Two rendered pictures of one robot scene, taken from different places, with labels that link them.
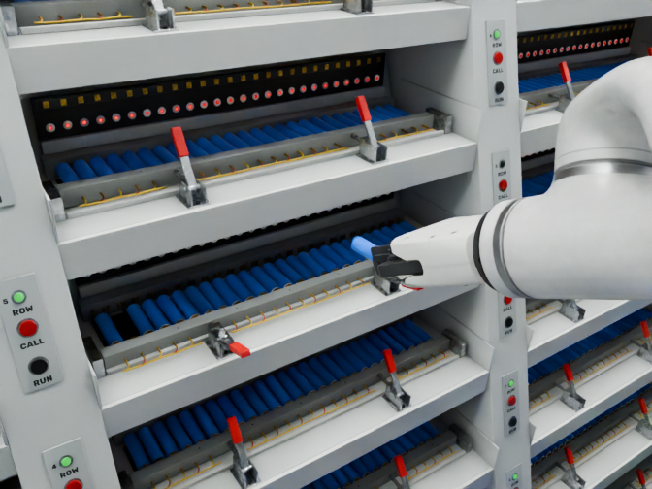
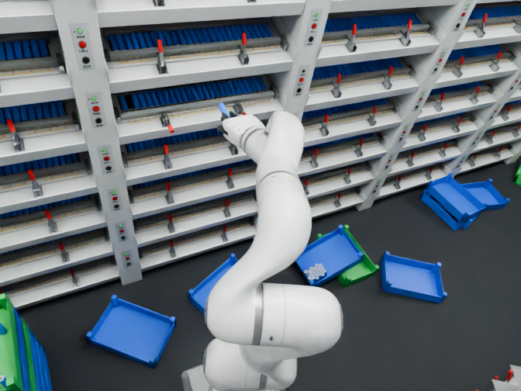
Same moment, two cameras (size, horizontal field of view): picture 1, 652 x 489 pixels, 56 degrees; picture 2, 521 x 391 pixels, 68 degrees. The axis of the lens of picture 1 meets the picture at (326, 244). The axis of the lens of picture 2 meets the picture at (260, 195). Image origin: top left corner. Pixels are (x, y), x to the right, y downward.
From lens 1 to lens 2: 60 cm
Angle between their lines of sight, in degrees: 30
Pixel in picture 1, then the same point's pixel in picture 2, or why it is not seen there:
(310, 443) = (194, 159)
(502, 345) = not seen: hidden behind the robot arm
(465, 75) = (297, 29)
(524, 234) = (250, 143)
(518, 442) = not seen: hidden behind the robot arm
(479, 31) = (308, 13)
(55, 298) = (106, 100)
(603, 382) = (332, 159)
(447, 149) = (277, 63)
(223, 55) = (183, 17)
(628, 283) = not seen: hidden behind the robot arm
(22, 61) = (101, 17)
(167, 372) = (143, 127)
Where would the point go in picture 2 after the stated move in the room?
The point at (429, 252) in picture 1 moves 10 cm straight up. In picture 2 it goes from (230, 132) to (232, 101)
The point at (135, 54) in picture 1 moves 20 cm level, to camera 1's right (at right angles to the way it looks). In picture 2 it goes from (146, 15) to (222, 29)
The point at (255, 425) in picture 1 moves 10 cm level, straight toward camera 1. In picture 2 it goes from (175, 147) to (173, 165)
